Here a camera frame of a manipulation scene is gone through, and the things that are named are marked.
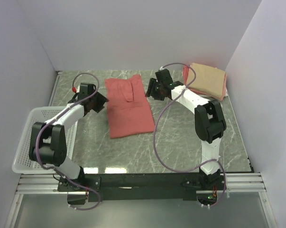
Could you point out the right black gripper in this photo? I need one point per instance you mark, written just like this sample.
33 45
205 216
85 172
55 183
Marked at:
152 83

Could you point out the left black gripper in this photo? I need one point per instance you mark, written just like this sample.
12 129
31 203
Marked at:
102 100

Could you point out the red t shirt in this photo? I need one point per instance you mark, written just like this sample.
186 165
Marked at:
128 110

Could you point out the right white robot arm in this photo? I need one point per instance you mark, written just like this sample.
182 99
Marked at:
209 122

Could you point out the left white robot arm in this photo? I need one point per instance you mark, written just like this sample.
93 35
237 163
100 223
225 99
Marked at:
48 144

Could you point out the folded beige t shirt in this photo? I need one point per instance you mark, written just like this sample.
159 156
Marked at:
207 80

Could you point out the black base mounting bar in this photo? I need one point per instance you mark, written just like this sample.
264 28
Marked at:
147 186

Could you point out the white plastic laundry basket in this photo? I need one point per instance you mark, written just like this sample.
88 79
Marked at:
24 147

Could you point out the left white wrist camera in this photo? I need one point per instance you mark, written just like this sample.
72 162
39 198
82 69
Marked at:
76 88

